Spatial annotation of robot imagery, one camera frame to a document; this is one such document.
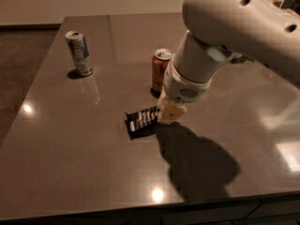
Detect black rxbar chocolate bar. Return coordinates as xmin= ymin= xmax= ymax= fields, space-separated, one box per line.
xmin=125 ymin=106 xmax=159 ymax=140

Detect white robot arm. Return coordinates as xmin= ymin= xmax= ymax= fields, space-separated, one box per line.
xmin=157 ymin=0 xmax=300 ymax=124

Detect cluttered items behind table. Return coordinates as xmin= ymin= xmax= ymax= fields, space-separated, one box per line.
xmin=273 ymin=0 xmax=300 ymax=16

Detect silver blue energy drink can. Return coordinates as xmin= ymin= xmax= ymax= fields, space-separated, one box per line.
xmin=66 ymin=30 xmax=94 ymax=77

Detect orange soda can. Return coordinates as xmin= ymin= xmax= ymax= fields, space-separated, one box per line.
xmin=152 ymin=48 xmax=173 ymax=93

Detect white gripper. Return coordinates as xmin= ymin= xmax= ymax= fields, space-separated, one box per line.
xmin=157 ymin=61 xmax=212 ymax=124

